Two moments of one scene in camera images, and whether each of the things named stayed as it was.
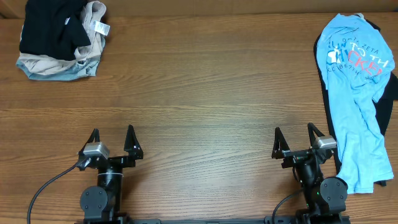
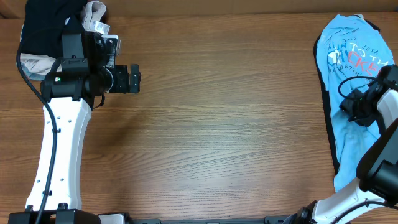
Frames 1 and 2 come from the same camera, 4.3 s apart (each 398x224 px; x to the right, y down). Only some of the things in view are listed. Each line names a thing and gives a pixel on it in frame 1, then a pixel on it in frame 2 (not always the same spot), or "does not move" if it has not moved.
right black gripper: [280, 149] → [347, 106]
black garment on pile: [53, 28] does not move
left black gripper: [134, 152] → [122, 86]
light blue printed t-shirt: [356, 59] does not move
